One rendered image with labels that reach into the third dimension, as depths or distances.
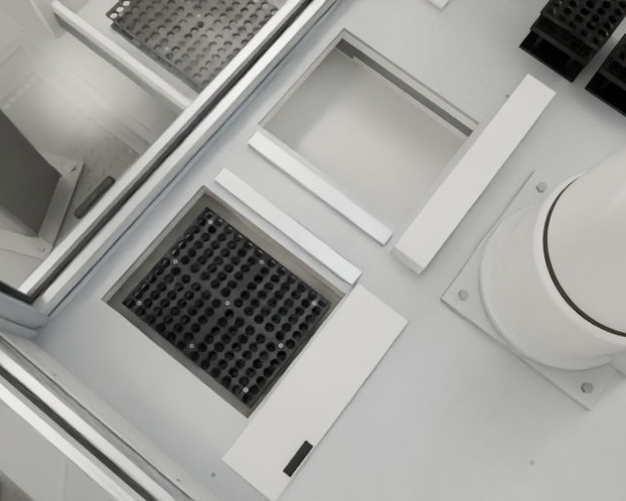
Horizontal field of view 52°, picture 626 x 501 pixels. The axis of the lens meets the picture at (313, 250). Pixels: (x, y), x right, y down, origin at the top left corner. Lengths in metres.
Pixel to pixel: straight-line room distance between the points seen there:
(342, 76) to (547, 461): 0.65
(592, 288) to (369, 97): 0.55
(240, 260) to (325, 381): 0.21
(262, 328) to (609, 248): 0.46
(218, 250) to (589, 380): 0.51
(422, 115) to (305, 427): 0.54
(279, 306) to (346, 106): 0.36
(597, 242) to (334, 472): 0.41
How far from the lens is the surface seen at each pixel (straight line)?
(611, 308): 0.68
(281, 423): 0.81
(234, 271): 0.89
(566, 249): 0.67
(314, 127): 1.04
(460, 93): 0.97
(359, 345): 0.82
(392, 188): 1.02
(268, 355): 0.87
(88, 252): 0.84
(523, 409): 0.88
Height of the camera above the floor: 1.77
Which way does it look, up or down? 75 degrees down
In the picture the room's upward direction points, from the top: 10 degrees clockwise
